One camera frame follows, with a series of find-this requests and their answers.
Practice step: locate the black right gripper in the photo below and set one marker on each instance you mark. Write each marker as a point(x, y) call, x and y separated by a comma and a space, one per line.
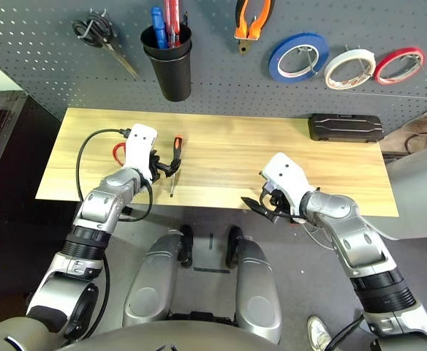
point(284, 206)

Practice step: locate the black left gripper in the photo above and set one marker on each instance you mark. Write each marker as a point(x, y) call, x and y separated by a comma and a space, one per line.
point(155, 168)

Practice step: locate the orange black screwdriver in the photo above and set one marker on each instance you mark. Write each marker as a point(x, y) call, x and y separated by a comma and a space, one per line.
point(178, 144)

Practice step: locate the white tape roll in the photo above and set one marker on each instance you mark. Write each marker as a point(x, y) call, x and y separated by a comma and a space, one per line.
point(328, 78)

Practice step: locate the orange black pliers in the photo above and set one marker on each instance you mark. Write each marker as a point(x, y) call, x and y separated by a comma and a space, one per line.
point(240, 25)

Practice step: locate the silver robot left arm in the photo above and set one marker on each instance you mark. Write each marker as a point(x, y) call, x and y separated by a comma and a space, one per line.
point(100, 204)

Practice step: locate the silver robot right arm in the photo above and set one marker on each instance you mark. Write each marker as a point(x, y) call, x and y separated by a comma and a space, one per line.
point(345, 219)

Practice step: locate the grey metal pegboard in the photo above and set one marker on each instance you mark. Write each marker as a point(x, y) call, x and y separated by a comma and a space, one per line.
point(217, 84)

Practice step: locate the black robot right foot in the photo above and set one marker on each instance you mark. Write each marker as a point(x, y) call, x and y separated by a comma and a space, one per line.
point(234, 245)

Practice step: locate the black robot foot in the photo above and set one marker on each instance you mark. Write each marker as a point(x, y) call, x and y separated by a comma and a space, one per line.
point(186, 245)
point(234, 245)

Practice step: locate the short black floor tape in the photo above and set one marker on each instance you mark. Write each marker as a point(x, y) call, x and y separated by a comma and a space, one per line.
point(211, 241)

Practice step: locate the black robot left foot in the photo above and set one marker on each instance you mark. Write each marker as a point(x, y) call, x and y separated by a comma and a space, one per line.
point(186, 245)

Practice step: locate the long black floor tape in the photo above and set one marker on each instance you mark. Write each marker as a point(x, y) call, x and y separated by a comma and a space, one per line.
point(211, 270)

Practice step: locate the silver robot right leg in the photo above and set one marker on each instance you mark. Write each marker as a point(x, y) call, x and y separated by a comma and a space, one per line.
point(257, 289)

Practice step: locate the silver robot leg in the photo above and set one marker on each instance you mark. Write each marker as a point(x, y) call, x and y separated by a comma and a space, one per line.
point(151, 285)
point(257, 289)

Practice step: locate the black plastic cup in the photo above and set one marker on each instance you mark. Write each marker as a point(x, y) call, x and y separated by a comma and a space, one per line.
point(149, 42)
point(173, 80)

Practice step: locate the silver robot left leg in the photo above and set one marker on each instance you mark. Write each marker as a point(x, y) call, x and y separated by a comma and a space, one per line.
point(151, 285)

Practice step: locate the black plastic tool case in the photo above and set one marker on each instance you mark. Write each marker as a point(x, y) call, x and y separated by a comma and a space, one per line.
point(345, 128)

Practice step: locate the white worn sneaker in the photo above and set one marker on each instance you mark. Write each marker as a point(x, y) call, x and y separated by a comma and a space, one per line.
point(319, 332)

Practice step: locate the blue tape roll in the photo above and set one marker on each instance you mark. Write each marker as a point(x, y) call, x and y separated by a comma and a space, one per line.
point(273, 62)

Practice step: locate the metal scissors peg hook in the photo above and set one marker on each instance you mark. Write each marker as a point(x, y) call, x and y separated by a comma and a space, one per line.
point(91, 25)

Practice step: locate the grey robot torso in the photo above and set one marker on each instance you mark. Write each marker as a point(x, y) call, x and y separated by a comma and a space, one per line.
point(144, 338)

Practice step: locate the black side cabinet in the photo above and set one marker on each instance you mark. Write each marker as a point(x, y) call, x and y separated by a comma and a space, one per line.
point(8, 120)

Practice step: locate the double prong metal hook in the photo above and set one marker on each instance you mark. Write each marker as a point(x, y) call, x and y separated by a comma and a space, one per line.
point(361, 62)

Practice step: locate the red tape roll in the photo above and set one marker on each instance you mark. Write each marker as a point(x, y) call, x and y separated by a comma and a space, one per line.
point(377, 74)

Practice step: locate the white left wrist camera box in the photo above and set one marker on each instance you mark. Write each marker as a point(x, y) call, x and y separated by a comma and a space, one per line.
point(138, 150)

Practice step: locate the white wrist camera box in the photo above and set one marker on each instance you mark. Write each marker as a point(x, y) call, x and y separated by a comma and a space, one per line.
point(138, 150)
point(286, 172)

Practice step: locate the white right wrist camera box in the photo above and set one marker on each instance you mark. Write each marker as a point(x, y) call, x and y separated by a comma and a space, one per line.
point(286, 172)

